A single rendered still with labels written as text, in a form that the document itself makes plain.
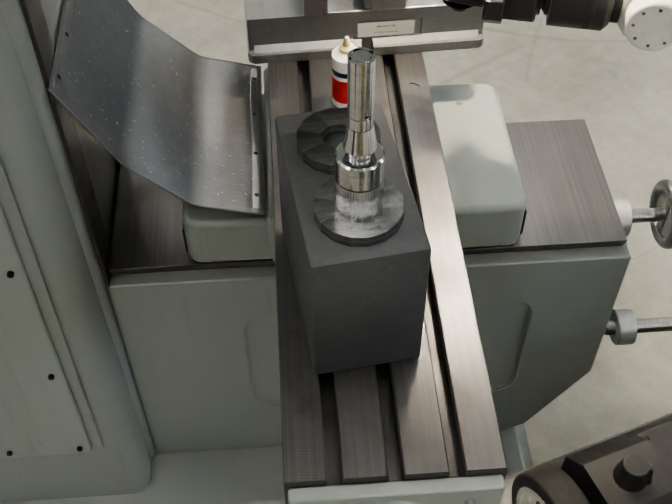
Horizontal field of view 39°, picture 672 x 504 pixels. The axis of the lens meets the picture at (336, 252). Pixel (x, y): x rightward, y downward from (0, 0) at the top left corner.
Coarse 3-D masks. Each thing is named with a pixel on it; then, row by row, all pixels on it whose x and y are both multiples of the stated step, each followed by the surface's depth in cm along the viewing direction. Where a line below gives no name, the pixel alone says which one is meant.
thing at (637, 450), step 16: (640, 432) 139; (656, 432) 138; (592, 448) 138; (608, 448) 136; (624, 448) 135; (640, 448) 134; (656, 448) 137; (576, 464) 135; (592, 464) 133; (608, 464) 133; (624, 464) 129; (640, 464) 129; (656, 464) 133; (576, 480) 137; (592, 480) 132; (608, 480) 131; (624, 480) 129; (640, 480) 129; (656, 480) 131; (592, 496) 133; (608, 496) 130; (624, 496) 130; (640, 496) 130; (656, 496) 130
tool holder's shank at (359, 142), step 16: (368, 48) 81; (352, 64) 80; (368, 64) 80; (352, 80) 81; (368, 80) 82; (352, 96) 83; (368, 96) 83; (352, 112) 84; (368, 112) 84; (352, 128) 86; (368, 128) 86; (352, 144) 87; (368, 144) 87
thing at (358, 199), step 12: (336, 168) 89; (336, 180) 91; (348, 180) 89; (360, 180) 89; (372, 180) 89; (336, 192) 92; (348, 192) 90; (360, 192) 90; (372, 192) 90; (336, 204) 93; (348, 204) 91; (360, 204) 91; (372, 204) 92; (348, 216) 93; (360, 216) 92; (372, 216) 93
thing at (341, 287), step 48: (288, 144) 102; (336, 144) 102; (384, 144) 102; (288, 192) 102; (384, 192) 95; (288, 240) 112; (336, 240) 93; (384, 240) 93; (336, 288) 94; (384, 288) 96; (336, 336) 100; (384, 336) 102
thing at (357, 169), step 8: (336, 152) 89; (344, 152) 89; (376, 152) 89; (384, 152) 89; (336, 160) 89; (344, 160) 88; (352, 160) 88; (368, 160) 88; (376, 160) 88; (384, 160) 89; (344, 168) 88; (352, 168) 88; (360, 168) 88; (368, 168) 88; (376, 168) 88; (352, 176) 88; (360, 176) 88; (368, 176) 88
